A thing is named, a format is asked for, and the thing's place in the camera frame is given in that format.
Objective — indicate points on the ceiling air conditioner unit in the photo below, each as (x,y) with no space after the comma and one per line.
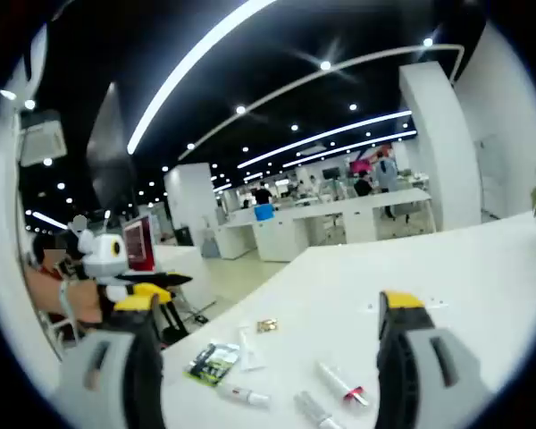
(42,140)

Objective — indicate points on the long white office counter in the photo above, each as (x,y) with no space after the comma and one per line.
(286,237)

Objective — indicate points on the magenta sign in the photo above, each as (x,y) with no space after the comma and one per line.
(361,166)

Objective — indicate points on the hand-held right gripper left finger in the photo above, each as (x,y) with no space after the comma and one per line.
(116,402)

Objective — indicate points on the blue box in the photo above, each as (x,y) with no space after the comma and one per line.
(264,213)

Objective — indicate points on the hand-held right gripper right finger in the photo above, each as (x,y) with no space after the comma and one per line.
(429,393)

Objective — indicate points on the small gold skincare packet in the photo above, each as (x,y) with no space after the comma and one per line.
(267,325)

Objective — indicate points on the green black skincare sachet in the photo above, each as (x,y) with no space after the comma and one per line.
(212,364)

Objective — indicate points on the white side desk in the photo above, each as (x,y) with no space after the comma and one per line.
(178,263)

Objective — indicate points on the clear capped white skincare bottle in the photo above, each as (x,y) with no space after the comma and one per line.
(312,409)

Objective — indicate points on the long white ceiling light strip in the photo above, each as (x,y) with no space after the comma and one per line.
(178,73)

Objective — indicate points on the clear tube with red cap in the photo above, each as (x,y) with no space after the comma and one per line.
(335,375)

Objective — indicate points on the black tripod stand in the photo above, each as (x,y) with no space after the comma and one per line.
(174,319)

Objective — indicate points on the black bin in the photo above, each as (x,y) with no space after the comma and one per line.
(183,237)

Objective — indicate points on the white skincare bottle red label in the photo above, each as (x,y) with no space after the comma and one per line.
(241,393)

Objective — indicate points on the person's left hand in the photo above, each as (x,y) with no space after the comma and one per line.
(87,301)

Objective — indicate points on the red display screen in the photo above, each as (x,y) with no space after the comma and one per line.
(138,243)

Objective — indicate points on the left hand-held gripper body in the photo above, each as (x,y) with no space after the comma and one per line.
(100,257)

